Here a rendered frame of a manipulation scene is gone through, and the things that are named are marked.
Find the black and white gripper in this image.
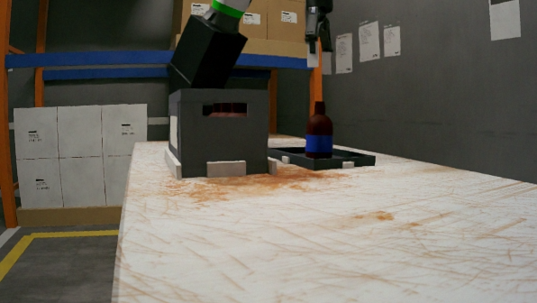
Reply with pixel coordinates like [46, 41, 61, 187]
[305, 0, 333, 74]

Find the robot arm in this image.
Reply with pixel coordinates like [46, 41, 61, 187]
[202, 0, 251, 34]

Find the dark grey crate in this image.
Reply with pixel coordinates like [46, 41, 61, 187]
[168, 88, 269, 178]

